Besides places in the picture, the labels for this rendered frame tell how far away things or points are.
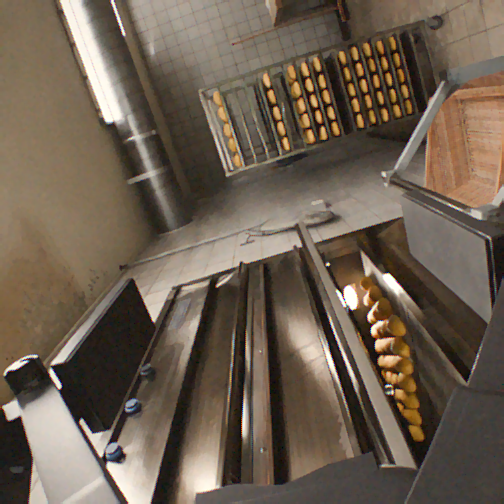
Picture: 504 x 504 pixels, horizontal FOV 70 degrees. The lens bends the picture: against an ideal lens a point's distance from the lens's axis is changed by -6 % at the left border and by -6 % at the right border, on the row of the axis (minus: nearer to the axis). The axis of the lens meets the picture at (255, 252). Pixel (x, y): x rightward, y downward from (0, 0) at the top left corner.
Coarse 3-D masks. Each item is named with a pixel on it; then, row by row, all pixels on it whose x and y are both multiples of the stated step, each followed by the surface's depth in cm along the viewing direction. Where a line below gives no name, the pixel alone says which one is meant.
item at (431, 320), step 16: (368, 240) 165; (368, 256) 159; (384, 256) 145; (384, 272) 137; (400, 272) 129; (400, 288) 120; (416, 304) 108; (432, 320) 99; (432, 336) 100; (448, 336) 91; (448, 352) 90; (464, 352) 84; (464, 368) 81
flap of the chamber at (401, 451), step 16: (304, 224) 164; (320, 256) 132; (320, 272) 114; (336, 288) 120; (336, 304) 94; (352, 320) 114; (352, 336) 79; (352, 352) 75; (368, 368) 68; (368, 384) 65; (384, 400) 60; (384, 416) 57; (384, 432) 54; (400, 432) 53; (400, 448) 51; (400, 464) 48; (416, 464) 48
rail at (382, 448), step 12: (300, 240) 149; (312, 264) 123; (324, 288) 104; (324, 300) 99; (336, 324) 86; (336, 336) 82; (348, 348) 76; (348, 360) 73; (348, 372) 71; (360, 384) 66; (360, 396) 63; (372, 408) 60; (372, 420) 58; (372, 432) 56; (384, 444) 53; (384, 456) 51
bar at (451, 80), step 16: (480, 64) 93; (496, 64) 93; (448, 80) 94; (464, 80) 94; (448, 96) 97; (432, 112) 98; (416, 128) 101; (416, 144) 101; (400, 160) 103; (384, 176) 104; (400, 176) 104; (432, 192) 77; (464, 208) 64; (480, 208) 59; (496, 208) 57
